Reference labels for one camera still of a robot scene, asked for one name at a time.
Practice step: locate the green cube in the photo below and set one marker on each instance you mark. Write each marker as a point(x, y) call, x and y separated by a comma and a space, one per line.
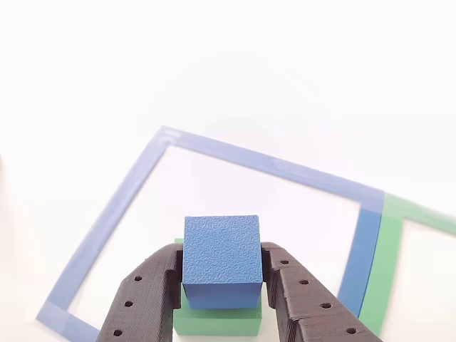
point(217, 322)

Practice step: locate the small blue cube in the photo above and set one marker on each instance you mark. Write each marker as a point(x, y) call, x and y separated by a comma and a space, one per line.
point(221, 249)

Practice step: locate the blue tape square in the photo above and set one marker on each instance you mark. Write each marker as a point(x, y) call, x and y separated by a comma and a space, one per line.
point(363, 249)

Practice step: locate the green tape square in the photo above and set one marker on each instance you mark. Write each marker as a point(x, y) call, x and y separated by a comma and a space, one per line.
point(384, 256)

